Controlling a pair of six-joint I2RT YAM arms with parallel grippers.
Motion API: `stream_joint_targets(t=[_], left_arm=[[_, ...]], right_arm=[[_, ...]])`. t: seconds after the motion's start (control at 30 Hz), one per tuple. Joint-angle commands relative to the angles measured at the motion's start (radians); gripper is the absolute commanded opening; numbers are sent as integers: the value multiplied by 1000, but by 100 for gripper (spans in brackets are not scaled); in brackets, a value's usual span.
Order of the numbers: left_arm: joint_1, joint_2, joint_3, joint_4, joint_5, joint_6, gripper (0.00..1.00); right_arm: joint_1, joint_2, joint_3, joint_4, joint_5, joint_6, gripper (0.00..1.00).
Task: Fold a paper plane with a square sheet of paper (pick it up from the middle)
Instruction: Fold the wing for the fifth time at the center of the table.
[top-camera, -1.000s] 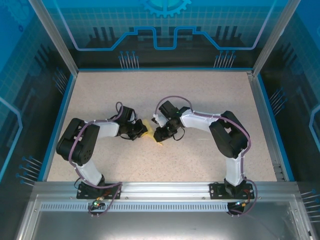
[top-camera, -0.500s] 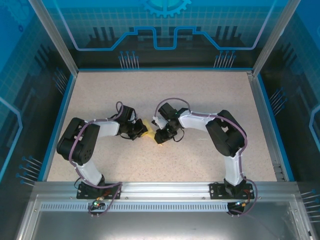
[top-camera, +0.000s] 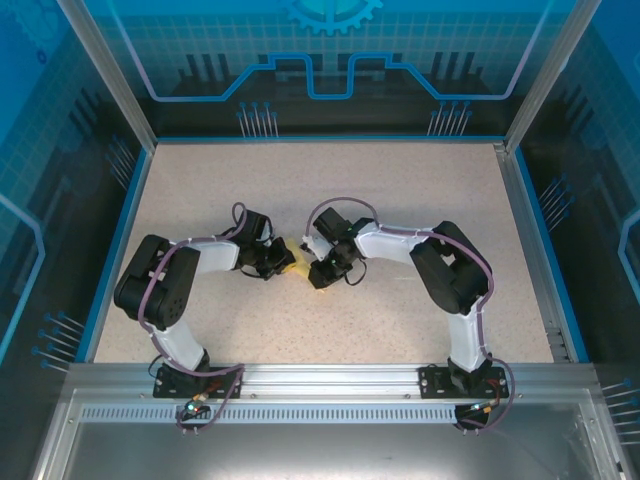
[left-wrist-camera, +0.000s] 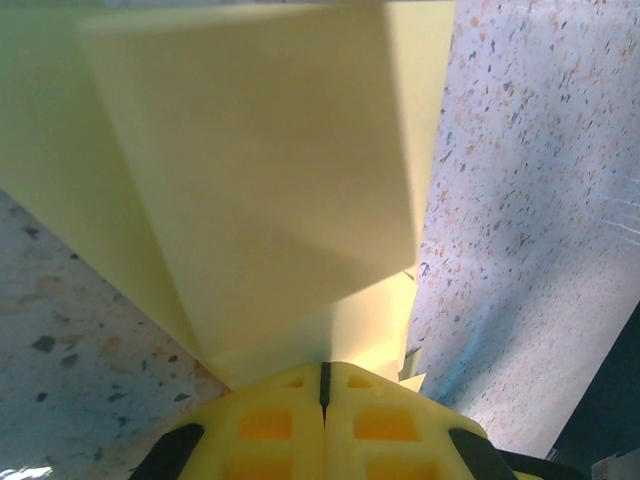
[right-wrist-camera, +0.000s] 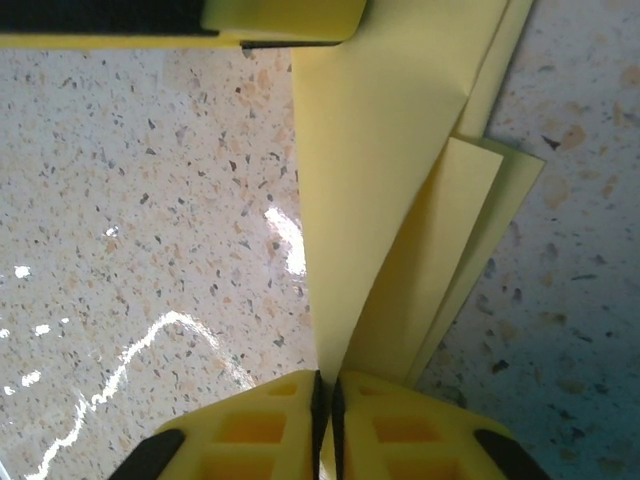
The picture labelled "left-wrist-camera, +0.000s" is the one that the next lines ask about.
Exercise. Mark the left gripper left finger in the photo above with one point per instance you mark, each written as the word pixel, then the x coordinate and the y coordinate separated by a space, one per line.
pixel 260 430

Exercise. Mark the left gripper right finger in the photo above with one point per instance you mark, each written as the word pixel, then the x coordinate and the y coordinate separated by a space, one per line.
pixel 390 430

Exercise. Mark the yellow cloth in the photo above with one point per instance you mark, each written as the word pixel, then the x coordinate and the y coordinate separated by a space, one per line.
pixel 250 150

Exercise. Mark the aluminium side rail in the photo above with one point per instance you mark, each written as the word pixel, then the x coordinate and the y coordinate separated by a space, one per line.
pixel 617 467

